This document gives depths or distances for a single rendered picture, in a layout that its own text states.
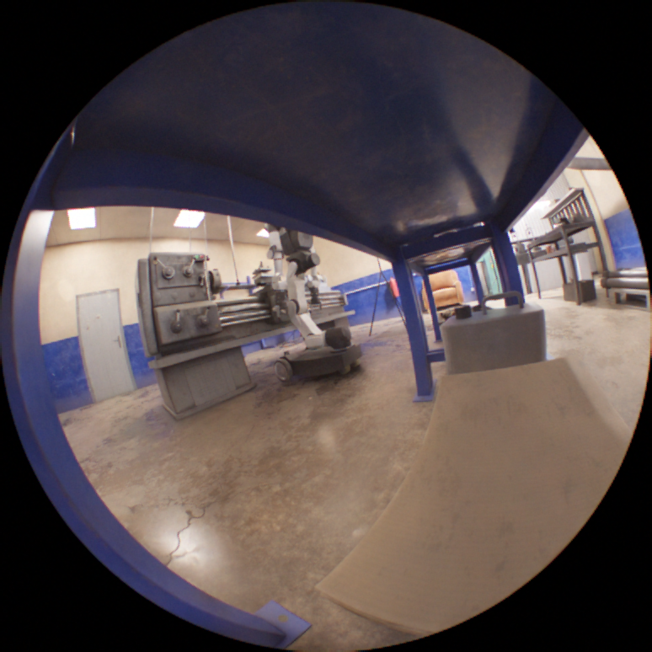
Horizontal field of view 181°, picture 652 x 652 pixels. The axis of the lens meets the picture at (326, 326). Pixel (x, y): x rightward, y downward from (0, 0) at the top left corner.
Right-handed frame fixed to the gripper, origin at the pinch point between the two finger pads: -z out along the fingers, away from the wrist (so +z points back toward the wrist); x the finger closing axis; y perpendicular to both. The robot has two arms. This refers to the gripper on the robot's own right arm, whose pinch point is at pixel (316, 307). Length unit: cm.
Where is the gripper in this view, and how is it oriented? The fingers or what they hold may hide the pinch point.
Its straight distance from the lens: 201.3
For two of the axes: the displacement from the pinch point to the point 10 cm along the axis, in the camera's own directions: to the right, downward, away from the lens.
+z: -0.8, -9.8, -1.6
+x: -8.1, -0.3, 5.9
